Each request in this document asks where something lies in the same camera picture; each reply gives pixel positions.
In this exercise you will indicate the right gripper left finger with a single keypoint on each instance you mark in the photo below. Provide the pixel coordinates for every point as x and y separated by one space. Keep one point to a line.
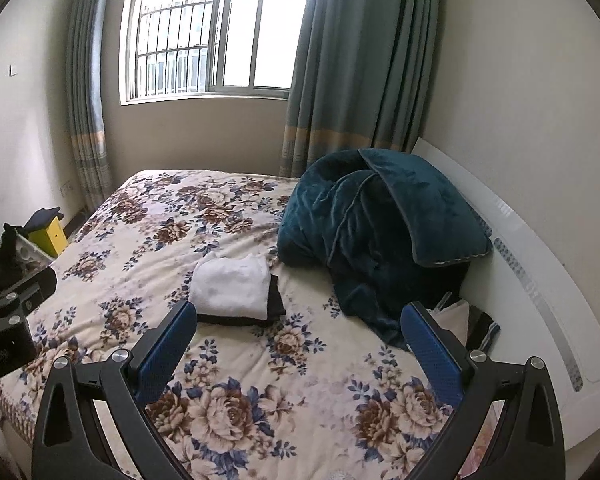
69 442

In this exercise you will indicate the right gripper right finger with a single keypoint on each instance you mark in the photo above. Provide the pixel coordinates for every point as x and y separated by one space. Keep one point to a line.
527 442

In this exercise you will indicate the white garment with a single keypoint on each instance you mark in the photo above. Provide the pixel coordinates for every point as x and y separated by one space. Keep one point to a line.
231 287

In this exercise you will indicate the black garment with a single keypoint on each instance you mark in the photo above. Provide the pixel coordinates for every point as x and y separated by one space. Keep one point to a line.
274 311

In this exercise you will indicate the black cloth on basket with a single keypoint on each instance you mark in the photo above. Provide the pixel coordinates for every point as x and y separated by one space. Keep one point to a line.
11 269

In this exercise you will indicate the white basket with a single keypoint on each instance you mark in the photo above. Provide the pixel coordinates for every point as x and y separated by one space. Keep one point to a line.
29 256

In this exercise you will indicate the yellow box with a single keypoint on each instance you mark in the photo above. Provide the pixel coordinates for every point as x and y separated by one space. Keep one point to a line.
44 230

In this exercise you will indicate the white headboard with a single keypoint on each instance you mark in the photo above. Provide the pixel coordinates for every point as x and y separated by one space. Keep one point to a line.
529 293

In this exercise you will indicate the floral bed blanket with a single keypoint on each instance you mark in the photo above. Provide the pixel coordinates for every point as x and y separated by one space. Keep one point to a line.
316 395

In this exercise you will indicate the teal plush blanket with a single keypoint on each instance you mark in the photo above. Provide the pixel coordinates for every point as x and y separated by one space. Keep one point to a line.
389 228

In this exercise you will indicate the left teal curtain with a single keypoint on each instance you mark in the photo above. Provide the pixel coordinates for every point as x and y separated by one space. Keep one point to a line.
84 98

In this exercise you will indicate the teal curtain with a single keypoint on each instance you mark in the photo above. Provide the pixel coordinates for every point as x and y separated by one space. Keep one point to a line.
84 98
361 78

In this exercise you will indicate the window with bars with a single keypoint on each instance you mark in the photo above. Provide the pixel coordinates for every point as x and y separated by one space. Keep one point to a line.
179 49

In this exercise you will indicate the right teal curtain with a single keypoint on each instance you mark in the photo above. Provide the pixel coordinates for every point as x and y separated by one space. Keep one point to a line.
361 78

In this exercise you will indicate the wall switch plate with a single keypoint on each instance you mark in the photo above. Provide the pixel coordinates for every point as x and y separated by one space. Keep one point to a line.
13 70

